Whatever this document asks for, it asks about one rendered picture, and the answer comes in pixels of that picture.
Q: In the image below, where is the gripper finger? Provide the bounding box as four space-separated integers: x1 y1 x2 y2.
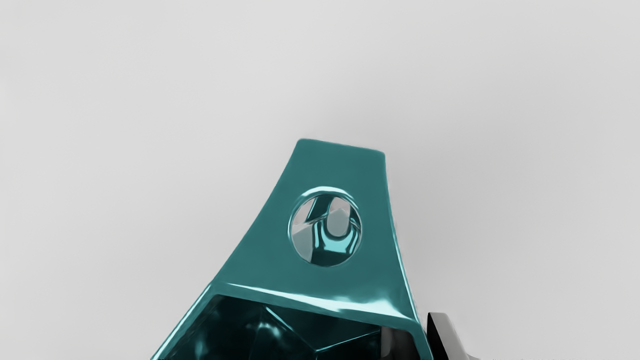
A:
426 312 471 360

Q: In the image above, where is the teal faceted mug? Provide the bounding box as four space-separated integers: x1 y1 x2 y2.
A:
150 138 426 360

